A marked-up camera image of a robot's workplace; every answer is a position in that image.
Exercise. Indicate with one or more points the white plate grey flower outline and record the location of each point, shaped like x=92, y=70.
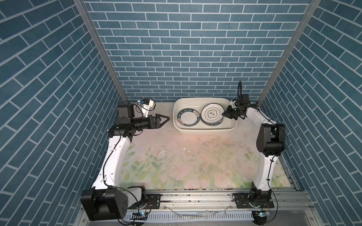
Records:
x=212, y=112

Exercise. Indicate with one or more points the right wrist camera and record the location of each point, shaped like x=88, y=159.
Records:
x=242, y=100

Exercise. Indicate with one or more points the left corner aluminium post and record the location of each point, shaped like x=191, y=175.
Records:
x=83, y=11

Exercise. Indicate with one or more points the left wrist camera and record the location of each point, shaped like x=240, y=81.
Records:
x=147, y=105

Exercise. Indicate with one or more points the corner aluminium post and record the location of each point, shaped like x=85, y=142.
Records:
x=83, y=11
x=309, y=12

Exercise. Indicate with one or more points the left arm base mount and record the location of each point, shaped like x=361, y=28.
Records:
x=149, y=201

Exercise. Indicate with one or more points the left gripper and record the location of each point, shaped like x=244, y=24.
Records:
x=156, y=125

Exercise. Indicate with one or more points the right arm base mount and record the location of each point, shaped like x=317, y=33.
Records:
x=253, y=201

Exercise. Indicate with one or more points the right corner aluminium post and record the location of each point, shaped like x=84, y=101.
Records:
x=309, y=12

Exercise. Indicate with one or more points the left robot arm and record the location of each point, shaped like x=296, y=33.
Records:
x=106, y=200

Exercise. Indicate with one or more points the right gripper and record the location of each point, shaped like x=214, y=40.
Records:
x=227, y=113

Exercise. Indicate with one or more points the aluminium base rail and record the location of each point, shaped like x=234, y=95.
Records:
x=216, y=208

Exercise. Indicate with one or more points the white plastic bin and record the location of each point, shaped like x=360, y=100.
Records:
x=198, y=104

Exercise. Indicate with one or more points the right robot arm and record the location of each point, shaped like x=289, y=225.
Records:
x=270, y=143

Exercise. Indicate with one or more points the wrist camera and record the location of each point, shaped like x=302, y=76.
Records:
x=242, y=100
x=147, y=105

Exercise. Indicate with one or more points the green rim plate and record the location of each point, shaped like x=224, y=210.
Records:
x=212, y=123
x=188, y=117

